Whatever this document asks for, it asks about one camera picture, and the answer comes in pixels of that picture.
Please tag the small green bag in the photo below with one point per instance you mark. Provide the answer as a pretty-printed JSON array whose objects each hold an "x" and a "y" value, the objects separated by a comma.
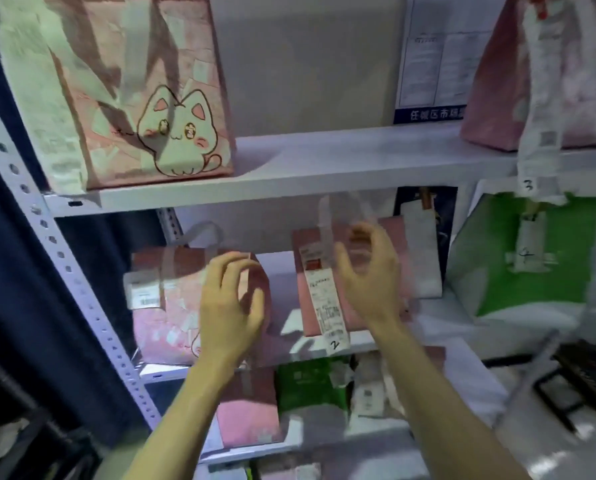
[{"x": 313, "y": 389}]

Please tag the pink cat bag white label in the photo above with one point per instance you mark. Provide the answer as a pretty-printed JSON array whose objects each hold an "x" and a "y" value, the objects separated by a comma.
[{"x": 167, "y": 319}]

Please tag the person's left thumb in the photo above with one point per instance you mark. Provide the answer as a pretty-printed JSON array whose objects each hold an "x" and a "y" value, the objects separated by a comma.
[{"x": 258, "y": 312}]

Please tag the person's right hand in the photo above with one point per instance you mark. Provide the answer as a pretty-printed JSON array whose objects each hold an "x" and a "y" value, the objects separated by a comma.
[{"x": 375, "y": 284}]

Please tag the green and white bag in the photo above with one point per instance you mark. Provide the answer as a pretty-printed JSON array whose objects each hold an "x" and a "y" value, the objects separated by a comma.
[{"x": 563, "y": 254}]

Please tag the person's left hand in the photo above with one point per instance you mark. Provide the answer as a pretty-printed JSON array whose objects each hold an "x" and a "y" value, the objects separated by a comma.
[{"x": 223, "y": 314}]

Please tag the person's right forearm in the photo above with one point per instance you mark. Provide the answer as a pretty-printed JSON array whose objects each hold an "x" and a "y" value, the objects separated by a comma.
[{"x": 438, "y": 409}]

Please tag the white bag with label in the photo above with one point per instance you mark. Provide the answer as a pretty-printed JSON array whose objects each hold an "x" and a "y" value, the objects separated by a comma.
[{"x": 373, "y": 389}]

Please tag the white receipt with red stripe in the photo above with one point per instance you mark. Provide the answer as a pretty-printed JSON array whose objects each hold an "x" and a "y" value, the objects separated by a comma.
[{"x": 325, "y": 304}]

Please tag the black metal stand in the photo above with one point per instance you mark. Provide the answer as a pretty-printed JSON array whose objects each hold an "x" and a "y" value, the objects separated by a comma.
[{"x": 583, "y": 374}]

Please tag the white receipt on green bag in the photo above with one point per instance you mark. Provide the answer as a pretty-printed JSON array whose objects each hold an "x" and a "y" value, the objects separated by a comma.
[{"x": 530, "y": 244}]

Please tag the white metal shelf rack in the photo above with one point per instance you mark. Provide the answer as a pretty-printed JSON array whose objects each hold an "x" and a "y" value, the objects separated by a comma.
[{"x": 328, "y": 159}]

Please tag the small pink bag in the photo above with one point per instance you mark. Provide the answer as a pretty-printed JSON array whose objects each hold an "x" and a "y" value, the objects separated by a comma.
[{"x": 248, "y": 414}]

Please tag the blue bordered wall notice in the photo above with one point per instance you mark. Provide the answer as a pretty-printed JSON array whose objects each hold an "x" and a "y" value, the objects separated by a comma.
[{"x": 443, "y": 54}]

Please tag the person's left forearm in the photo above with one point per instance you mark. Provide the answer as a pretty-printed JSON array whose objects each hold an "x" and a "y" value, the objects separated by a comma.
[{"x": 193, "y": 419}]

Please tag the pink bag with long receipt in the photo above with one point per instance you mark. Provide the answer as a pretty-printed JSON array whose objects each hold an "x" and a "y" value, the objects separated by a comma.
[{"x": 588, "y": 69}]

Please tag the large pink cat print bag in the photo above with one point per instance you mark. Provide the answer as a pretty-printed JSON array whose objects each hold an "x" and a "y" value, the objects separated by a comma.
[{"x": 127, "y": 84}]

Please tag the white paper bag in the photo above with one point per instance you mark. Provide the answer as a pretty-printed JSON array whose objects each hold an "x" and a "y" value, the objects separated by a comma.
[{"x": 423, "y": 254}]

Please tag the long white receipt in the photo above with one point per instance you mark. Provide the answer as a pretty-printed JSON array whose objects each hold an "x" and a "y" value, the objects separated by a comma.
[{"x": 543, "y": 94}]

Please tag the person's right thumb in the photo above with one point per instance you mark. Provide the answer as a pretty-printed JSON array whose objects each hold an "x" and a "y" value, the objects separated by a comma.
[{"x": 343, "y": 264}]

